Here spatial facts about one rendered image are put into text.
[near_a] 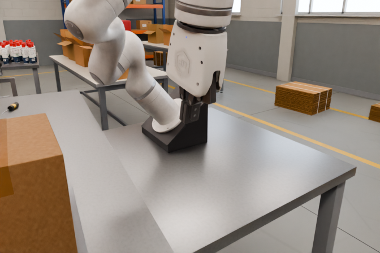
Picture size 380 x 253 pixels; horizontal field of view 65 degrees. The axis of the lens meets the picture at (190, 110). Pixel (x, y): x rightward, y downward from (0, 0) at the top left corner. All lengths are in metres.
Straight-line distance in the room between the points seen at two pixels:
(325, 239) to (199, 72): 1.11
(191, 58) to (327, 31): 5.76
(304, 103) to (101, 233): 3.97
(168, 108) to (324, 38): 5.15
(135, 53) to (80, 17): 0.43
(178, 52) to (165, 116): 0.82
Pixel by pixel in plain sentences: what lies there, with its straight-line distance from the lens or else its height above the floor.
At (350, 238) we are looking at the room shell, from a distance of 2.34.
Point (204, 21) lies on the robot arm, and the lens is 0.42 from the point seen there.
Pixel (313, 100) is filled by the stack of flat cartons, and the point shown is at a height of 0.22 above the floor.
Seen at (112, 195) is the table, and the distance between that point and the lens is 1.02.
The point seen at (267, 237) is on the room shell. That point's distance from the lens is 2.16.
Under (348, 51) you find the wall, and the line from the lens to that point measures 5.97.
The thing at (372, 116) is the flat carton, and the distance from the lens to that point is 4.69.
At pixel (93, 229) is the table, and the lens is 0.90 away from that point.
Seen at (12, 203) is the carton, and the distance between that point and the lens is 0.68.
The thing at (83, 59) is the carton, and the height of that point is 0.87.
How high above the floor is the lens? 1.39
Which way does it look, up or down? 18 degrees down
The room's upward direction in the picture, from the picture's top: straight up
